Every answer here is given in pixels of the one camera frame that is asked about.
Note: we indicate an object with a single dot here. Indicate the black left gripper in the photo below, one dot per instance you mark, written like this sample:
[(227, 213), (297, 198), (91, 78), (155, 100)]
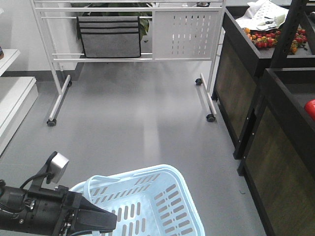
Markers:
[(60, 213)]

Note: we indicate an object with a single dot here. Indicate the light blue plastic basket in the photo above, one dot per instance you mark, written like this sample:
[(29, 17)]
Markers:
[(153, 201)]

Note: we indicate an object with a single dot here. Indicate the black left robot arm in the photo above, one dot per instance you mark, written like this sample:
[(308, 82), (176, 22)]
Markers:
[(9, 209)]

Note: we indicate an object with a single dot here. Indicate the white supermarket shelf unit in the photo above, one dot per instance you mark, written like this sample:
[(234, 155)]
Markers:
[(17, 96)]

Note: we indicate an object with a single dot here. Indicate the grey fabric organizer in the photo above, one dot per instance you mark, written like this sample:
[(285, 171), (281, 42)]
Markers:
[(110, 37)]

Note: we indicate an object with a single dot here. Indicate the black wooden produce stand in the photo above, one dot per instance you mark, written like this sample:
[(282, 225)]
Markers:
[(261, 95)]

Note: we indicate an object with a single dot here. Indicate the pile of cherry tomatoes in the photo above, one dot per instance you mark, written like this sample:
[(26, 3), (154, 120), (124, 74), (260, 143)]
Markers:
[(269, 39)]

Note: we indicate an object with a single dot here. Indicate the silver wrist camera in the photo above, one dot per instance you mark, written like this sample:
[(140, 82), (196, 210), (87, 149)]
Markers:
[(56, 166)]

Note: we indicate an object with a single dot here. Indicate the white rolling whiteboard frame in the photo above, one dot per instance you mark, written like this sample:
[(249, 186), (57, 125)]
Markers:
[(179, 30)]

